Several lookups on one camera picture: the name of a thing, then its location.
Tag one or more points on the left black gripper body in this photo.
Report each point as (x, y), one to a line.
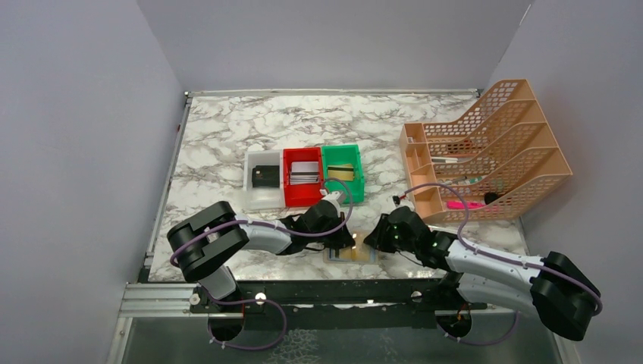
(328, 241)

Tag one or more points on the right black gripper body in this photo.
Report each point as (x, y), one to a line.
(394, 243)

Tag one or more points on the beige card holder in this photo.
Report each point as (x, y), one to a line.
(341, 255)

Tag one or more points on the gold credit card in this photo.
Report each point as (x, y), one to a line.
(360, 252)

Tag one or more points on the green plastic bin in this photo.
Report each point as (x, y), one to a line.
(344, 162)

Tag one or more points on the red plastic bin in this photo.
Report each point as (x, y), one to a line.
(301, 195)

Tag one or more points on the white plastic bin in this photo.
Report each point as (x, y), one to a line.
(262, 198)

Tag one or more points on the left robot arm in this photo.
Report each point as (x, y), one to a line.
(203, 243)

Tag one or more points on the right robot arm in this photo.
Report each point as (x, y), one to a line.
(552, 287)

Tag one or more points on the white card stack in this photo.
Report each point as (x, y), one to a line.
(304, 173)

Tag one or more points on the black credit card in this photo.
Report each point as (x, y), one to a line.
(266, 176)

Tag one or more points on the pink highlighter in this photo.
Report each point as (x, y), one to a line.
(457, 205)

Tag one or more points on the green white pen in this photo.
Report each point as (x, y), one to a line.
(464, 180)

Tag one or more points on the orange mesh file organizer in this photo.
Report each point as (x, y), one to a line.
(505, 137)

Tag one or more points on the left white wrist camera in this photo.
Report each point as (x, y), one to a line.
(336, 197)

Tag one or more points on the black mounting rail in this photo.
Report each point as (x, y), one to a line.
(326, 319)

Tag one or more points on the aluminium frame rail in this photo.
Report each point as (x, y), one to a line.
(418, 294)

